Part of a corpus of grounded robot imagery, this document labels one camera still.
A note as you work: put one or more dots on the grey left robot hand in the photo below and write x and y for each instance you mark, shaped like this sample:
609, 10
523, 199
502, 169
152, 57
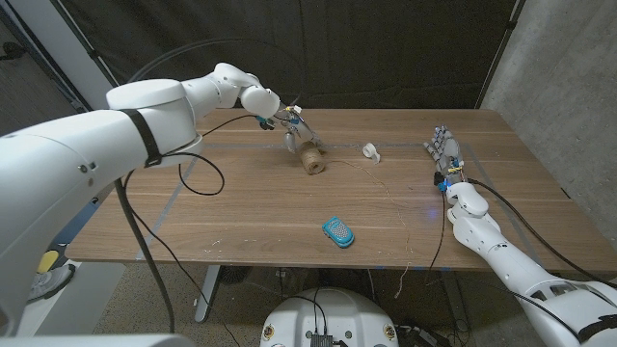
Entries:
301, 130

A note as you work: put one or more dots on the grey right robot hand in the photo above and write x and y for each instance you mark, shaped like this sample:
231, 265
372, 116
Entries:
448, 152

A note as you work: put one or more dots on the brown twine spool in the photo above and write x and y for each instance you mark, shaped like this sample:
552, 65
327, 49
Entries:
313, 162

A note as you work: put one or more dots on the brown twine strand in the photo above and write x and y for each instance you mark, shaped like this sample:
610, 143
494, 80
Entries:
387, 189

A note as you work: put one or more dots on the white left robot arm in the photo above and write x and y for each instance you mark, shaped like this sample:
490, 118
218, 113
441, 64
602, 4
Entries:
72, 159

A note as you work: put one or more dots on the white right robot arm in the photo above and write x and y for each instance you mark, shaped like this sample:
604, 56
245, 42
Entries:
501, 250

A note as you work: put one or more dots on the white tape roll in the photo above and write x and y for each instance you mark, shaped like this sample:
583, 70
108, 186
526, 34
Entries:
369, 150

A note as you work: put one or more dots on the blue oval scrubber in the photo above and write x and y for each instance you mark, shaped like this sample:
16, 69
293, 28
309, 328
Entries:
338, 232

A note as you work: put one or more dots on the black backdrop curtain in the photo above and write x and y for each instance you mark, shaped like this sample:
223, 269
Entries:
385, 48

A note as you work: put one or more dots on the black ribbed disc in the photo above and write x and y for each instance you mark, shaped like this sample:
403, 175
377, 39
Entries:
234, 274

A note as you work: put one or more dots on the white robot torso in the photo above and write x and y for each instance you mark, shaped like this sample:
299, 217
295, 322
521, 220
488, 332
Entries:
332, 313

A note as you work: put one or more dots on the white table leg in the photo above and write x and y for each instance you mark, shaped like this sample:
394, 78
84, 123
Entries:
207, 294

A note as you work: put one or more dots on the grey shoe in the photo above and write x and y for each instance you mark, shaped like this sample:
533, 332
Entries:
53, 284

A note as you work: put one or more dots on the black backdrop frame pole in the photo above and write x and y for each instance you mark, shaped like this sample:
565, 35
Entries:
87, 48
501, 48

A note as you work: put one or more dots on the dark grey wall rail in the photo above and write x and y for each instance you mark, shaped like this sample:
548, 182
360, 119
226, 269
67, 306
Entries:
48, 67

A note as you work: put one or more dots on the black wall fixture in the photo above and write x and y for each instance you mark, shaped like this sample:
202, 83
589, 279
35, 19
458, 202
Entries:
10, 49

